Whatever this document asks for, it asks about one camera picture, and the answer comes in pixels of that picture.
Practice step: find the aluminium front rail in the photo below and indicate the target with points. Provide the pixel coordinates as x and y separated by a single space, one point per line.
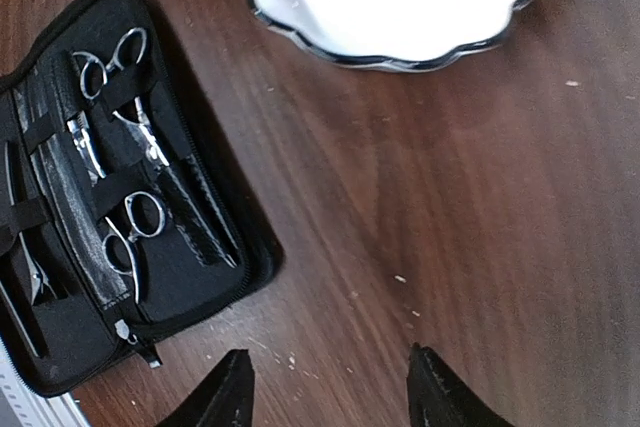
20 406

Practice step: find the black hair clip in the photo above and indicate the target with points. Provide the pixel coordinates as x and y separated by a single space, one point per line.
42 289

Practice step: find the black zippered tool case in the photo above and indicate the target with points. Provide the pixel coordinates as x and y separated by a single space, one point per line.
75 162

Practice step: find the black comb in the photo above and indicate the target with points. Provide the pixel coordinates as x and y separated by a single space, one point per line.
190 218

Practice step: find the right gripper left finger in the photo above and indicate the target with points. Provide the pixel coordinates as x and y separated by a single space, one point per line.
225 397

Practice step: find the silver straight scissors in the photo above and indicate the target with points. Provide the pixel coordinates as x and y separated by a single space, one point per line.
145 211

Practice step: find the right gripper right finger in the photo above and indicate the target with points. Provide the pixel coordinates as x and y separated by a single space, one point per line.
438 397

